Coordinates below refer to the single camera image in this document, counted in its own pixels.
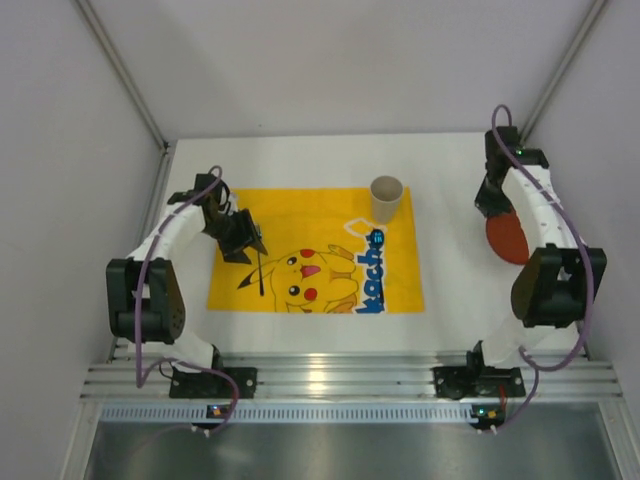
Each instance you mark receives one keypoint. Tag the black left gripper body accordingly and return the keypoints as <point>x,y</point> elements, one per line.
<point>245,234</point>

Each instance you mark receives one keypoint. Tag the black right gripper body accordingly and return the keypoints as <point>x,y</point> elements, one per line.
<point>486,198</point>

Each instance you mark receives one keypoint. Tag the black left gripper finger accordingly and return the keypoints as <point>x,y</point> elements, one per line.
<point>235,255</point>
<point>252,237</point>

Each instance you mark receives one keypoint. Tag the blue metallic fork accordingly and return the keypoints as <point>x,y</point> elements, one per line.
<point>259,261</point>

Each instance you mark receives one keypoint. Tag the red-orange plate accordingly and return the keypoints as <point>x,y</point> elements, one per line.
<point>506,238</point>

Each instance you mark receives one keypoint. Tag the yellow Pikachu cloth placemat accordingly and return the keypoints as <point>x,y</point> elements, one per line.
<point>320,258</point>

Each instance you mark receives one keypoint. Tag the beige paper cup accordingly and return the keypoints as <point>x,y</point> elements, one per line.
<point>386,194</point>

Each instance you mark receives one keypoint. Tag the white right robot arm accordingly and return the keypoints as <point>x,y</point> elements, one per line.
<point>527,226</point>

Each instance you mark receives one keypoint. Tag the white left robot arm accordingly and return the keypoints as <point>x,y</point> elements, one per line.
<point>145,303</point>

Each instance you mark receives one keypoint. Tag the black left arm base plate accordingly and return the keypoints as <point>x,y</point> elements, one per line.
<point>207,386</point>

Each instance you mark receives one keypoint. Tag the slotted grey cable duct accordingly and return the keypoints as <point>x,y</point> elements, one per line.
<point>289,413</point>

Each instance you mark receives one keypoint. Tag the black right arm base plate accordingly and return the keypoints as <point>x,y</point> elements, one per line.
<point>457,382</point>

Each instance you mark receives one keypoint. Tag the aluminium mounting rail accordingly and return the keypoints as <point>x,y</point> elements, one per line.
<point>350,377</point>

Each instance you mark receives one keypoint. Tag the right aluminium corner post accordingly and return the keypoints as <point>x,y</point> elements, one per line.
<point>569,54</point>

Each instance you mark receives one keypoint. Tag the aluminium corner post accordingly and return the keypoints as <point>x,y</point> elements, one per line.
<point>569,54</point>
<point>122,73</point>

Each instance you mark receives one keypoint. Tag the left aluminium corner post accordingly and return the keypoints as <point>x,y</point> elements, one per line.
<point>122,73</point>

